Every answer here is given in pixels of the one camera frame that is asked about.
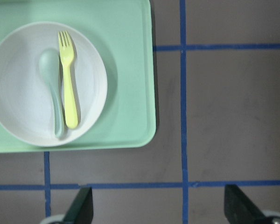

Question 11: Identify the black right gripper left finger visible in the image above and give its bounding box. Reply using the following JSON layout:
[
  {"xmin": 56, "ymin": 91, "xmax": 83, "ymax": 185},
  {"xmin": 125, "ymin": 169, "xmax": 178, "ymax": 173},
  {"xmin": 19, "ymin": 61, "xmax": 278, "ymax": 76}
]
[{"xmin": 63, "ymin": 187, "xmax": 94, "ymax": 224}]

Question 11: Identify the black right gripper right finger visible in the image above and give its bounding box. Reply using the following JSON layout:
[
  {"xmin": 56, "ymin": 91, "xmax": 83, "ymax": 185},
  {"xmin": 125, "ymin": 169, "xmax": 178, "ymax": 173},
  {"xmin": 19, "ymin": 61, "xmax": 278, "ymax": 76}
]
[{"xmin": 224, "ymin": 184, "xmax": 266, "ymax": 224}]

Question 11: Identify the white round plate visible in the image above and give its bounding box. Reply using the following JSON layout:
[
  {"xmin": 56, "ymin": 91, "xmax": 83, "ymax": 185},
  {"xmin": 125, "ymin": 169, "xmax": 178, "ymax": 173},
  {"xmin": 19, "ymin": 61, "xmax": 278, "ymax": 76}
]
[{"xmin": 0, "ymin": 22, "xmax": 107, "ymax": 147}]

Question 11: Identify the yellow plastic fork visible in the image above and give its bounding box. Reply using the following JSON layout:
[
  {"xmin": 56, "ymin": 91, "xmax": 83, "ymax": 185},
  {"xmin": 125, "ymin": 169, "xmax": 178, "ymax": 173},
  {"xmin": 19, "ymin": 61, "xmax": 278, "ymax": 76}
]
[{"xmin": 58, "ymin": 31, "xmax": 78, "ymax": 129}]

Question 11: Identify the pale green spoon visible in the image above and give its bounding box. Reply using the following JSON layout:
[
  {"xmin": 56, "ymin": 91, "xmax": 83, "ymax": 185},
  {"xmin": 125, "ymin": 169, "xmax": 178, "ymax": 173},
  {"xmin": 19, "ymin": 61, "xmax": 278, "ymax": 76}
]
[{"xmin": 38, "ymin": 49, "xmax": 65, "ymax": 138}]

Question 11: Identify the mint green tray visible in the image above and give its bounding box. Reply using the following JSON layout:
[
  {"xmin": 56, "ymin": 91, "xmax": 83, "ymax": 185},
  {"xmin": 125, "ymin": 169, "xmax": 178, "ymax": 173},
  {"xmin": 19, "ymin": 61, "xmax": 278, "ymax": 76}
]
[{"xmin": 0, "ymin": 0, "xmax": 156, "ymax": 153}]

